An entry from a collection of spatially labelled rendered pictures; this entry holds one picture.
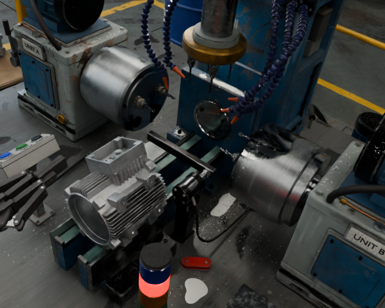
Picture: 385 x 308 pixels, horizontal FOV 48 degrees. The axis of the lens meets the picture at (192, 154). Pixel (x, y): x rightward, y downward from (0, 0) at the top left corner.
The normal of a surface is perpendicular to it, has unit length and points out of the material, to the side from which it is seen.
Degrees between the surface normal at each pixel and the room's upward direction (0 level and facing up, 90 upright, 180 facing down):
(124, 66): 20
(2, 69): 0
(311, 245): 89
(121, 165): 67
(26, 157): 61
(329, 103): 0
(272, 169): 47
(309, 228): 89
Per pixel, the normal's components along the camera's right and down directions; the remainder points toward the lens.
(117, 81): -0.38, -0.15
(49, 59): -0.61, 0.48
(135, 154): 0.76, 0.15
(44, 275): 0.10, -0.74
